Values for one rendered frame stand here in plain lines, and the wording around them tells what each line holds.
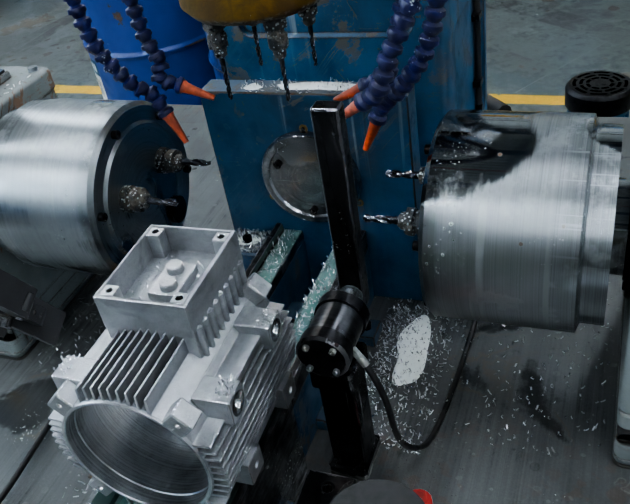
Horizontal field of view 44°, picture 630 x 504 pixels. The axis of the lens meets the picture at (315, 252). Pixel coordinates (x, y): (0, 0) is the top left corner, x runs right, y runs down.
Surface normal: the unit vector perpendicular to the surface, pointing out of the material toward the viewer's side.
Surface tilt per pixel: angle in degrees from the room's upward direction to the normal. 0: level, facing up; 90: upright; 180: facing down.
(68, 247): 96
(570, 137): 9
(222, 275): 90
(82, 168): 43
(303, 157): 90
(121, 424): 62
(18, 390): 0
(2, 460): 0
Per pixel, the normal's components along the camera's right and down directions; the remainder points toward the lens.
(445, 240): -0.36, 0.29
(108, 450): 0.72, -0.35
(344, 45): -0.33, 0.60
